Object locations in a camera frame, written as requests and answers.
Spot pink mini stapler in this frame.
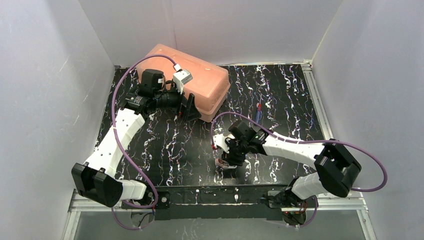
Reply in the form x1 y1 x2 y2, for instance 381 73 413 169
215 158 238 170

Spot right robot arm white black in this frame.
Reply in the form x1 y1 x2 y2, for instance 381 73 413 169
212 120 362 201

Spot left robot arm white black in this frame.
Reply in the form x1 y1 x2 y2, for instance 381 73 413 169
71 69 201 208

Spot blue red pen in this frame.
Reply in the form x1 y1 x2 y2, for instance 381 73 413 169
254 103 262 124

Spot pink translucent plastic box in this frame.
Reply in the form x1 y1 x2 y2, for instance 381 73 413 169
148 44 230 123

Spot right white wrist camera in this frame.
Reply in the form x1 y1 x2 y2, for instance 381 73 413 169
211 134 230 154

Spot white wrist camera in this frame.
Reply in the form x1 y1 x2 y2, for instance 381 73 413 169
211 134 230 154
172 63 193 95

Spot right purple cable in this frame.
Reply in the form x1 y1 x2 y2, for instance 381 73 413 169
209 111 388 229

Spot purple cable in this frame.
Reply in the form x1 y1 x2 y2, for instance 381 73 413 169
110 53 182 231
209 111 388 229

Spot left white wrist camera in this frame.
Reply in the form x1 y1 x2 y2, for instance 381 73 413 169
172 63 193 95

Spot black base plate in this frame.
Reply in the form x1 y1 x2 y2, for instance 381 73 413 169
120 183 319 222

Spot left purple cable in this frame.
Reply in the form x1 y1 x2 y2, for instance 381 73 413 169
110 53 182 231

